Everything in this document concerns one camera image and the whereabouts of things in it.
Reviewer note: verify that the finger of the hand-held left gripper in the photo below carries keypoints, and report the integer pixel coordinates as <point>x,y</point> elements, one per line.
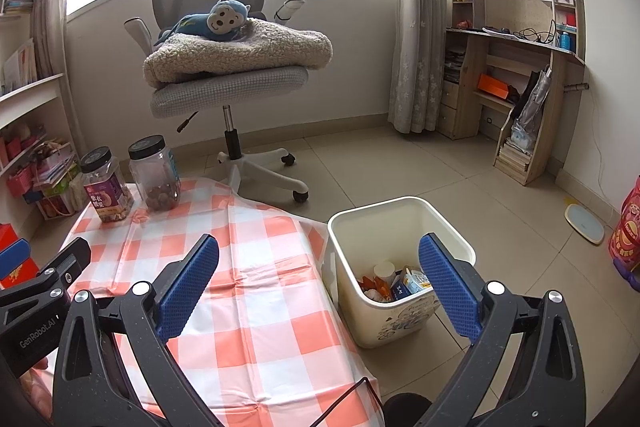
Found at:
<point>14,259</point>
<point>67,262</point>

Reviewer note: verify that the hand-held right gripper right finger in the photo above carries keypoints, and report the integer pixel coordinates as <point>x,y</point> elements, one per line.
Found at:
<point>447,289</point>

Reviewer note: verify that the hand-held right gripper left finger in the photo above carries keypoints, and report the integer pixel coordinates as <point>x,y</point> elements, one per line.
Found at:
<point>187,289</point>

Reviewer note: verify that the light blue milk carton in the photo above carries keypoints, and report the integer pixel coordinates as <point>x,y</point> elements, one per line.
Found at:
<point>417,282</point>

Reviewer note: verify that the red snack packet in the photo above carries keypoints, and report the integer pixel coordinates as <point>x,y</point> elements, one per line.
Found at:
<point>384,291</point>

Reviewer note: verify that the white paper cup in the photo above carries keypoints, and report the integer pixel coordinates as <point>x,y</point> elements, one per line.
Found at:
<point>385,271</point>

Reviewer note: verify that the white paper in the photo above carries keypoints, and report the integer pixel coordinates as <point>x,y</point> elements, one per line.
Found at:
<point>372,293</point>

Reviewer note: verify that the white trash bin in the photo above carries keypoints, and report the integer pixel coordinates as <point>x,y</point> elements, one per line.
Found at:
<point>350,257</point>

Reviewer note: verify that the person's left hand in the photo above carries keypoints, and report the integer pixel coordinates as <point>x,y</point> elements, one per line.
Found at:
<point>41,392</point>

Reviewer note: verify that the red gift box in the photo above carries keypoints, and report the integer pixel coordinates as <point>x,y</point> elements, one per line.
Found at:
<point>7,234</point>

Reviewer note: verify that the pink basket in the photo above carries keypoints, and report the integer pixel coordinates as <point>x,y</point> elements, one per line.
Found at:
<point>20,184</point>

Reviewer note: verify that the purple label nut jar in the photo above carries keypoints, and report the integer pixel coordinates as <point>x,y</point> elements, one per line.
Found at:
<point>107,197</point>

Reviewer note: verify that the clear plastic nut jar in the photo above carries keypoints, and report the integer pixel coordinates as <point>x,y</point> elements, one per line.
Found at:
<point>152,177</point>

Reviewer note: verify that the dark round object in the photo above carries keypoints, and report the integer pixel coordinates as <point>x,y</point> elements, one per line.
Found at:
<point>407,412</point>

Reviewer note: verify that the white bathroom scale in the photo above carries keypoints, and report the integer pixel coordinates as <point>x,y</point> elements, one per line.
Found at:
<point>585,224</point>

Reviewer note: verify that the white bookshelf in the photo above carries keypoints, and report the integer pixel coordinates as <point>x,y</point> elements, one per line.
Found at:
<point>30,97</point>

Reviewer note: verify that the red cartoon bag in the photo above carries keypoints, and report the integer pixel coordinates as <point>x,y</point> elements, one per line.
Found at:
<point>627,237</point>

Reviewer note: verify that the silver plastic bag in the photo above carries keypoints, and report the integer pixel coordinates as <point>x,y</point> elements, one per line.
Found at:
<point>530,117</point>

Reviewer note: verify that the grey office chair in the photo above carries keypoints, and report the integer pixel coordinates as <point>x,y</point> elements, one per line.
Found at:
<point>225,87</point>

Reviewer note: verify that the orange box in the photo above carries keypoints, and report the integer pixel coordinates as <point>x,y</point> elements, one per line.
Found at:
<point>492,85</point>

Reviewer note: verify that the beige fleece blanket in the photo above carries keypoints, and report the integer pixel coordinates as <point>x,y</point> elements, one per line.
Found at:
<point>250,52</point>

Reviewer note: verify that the wooden desk shelf unit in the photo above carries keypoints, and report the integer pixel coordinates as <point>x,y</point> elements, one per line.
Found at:
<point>500,42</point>

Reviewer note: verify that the blue monkey plush toy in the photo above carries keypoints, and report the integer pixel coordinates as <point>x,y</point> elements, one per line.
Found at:
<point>222,19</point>

